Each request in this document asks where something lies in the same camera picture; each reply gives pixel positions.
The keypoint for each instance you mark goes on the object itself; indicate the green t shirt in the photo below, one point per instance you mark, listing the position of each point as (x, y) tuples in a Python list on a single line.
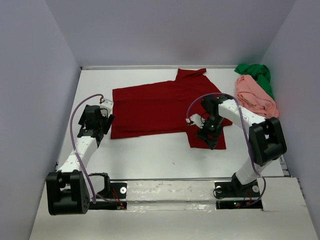
[(260, 73)]

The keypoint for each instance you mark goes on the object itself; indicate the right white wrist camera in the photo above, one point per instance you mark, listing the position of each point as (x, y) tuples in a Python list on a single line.
[(196, 120)]

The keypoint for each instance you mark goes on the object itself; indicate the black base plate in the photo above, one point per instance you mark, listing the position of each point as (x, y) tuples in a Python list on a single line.
[(113, 199), (228, 198)]

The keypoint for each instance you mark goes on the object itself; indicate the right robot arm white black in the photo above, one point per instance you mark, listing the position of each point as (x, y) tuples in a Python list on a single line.
[(264, 139)]

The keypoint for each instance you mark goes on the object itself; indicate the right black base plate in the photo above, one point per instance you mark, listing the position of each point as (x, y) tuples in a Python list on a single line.
[(228, 198)]

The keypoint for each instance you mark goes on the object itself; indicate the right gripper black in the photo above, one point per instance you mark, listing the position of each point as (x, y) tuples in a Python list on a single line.
[(203, 134)]

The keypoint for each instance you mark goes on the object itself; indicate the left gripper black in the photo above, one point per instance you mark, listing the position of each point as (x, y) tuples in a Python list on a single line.
[(106, 122)]

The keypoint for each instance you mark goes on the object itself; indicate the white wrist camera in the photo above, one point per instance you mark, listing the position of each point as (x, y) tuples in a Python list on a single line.
[(196, 120), (106, 107)]

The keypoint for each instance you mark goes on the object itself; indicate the metal rail at table front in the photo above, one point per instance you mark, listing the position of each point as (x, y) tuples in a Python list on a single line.
[(218, 179)]

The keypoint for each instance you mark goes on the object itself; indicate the pink t shirt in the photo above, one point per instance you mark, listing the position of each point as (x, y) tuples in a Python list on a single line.
[(251, 96)]

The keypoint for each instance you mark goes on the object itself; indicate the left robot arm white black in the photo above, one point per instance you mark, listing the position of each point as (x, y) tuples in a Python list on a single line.
[(71, 189)]

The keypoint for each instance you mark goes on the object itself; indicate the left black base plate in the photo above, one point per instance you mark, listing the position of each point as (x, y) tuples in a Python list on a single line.
[(113, 199)]

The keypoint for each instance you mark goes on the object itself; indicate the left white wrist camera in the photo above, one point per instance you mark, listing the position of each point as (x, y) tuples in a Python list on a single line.
[(106, 107)]

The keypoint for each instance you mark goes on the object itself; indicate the dark red t shirt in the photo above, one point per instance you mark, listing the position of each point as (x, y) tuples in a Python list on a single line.
[(161, 108)]

